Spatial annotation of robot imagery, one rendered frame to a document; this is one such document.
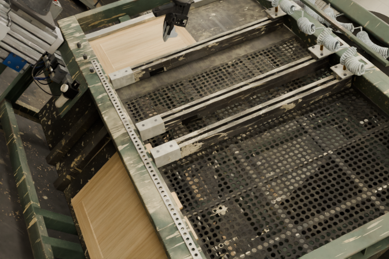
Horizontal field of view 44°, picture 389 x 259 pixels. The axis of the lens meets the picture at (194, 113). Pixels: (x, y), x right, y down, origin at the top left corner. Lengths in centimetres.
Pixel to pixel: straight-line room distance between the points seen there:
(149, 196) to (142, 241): 36
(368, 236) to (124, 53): 169
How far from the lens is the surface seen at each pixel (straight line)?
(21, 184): 287
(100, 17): 326
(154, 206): 202
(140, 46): 289
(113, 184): 260
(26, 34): 231
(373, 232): 197
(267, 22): 288
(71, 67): 287
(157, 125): 229
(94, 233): 261
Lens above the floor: 163
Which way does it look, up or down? 12 degrees down
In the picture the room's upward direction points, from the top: 44 degrees clockwise
